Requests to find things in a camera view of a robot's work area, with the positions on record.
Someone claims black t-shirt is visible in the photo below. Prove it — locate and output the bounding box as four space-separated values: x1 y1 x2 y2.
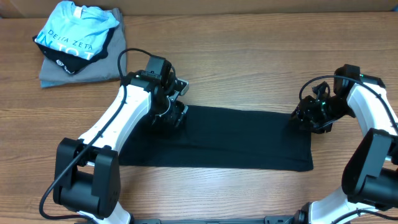
119 105 313 172
36 28 115 75

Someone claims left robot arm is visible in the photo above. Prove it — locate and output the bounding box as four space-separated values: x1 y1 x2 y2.
52 56 189 223

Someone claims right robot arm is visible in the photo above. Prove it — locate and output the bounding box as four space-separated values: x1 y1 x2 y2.
286 64 397 224

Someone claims grey folded t-shirt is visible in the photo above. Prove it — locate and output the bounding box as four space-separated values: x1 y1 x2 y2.
39 8 126 83

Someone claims black folded t-shirt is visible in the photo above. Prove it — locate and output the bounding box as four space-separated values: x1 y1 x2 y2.
36 28 115 75

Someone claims light blue folded t-shirt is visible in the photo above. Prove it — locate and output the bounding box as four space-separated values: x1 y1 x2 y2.
34 1 119 60

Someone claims blue folded bottom t-shirt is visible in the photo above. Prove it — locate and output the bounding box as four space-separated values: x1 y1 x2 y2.
40 80 70 88

